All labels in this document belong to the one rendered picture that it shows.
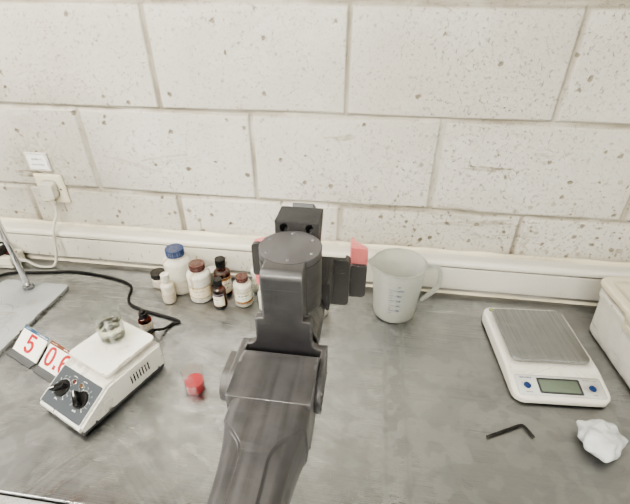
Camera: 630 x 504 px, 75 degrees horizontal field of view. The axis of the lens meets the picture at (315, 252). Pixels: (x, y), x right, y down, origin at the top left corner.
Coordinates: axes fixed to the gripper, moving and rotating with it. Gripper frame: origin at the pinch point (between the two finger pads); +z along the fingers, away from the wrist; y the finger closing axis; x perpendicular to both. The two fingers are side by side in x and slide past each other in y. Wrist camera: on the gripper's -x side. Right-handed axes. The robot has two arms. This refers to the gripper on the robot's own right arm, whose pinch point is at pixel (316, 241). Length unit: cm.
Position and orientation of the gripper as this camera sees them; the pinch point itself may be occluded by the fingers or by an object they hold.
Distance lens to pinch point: 56.1
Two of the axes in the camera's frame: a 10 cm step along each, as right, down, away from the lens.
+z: 1.4, -5.3, 8.4
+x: 0.0, 8.5, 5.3
